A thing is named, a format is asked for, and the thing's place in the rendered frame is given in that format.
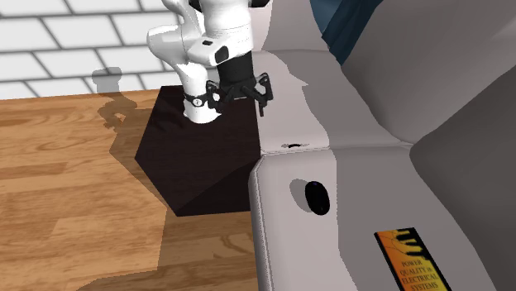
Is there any dark robot stand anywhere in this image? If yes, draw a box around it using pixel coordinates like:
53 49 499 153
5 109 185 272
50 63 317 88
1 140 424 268
134 85 264 217

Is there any black computer mouse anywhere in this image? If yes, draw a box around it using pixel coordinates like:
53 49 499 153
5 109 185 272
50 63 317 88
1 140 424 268
303 180 332 217

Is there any orange and black book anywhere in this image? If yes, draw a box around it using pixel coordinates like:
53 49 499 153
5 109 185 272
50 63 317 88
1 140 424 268
373 227 453 291

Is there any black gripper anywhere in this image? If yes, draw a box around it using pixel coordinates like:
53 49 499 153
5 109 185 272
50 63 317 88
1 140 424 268
205 50 275 118

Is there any dark blue cushion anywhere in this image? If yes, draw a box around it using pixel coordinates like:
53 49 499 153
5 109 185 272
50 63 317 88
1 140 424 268
308 0 385 66

